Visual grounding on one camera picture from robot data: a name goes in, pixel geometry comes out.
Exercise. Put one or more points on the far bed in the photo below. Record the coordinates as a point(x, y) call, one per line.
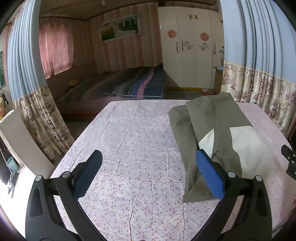
point(92, 94)

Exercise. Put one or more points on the pink floral bed sheet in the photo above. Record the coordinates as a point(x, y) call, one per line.
point(137, 193)

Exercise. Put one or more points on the pink window curtain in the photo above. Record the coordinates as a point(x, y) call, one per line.
point(56, 46)

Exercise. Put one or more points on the blue floral curtain right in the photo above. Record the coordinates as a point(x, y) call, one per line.
point(259, 59)

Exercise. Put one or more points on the wooden side table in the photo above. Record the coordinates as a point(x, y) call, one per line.
point(218, 79)

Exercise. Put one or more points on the blue floral curtain left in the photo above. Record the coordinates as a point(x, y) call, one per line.
point(29, 89)

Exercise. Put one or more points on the white cabinet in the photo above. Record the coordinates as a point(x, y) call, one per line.
point(21, 145)

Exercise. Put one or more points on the striped blue pink blanket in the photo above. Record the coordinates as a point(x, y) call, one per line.
point(136, 83)

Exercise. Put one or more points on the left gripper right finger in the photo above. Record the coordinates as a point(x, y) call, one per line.
point(253, 221)

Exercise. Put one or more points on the blue floral curtain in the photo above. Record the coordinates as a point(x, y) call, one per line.
point(259, 59)
point(29, 89)

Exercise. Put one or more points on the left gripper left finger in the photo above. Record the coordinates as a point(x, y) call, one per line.
point(43, 220)

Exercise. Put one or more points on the framed wall picture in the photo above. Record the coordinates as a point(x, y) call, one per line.
point(120, 28)

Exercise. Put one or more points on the white wardrobe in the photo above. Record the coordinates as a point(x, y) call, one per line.
point(191, 39)

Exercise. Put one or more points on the grey and white jacket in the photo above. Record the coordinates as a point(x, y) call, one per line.
point(217, 125)

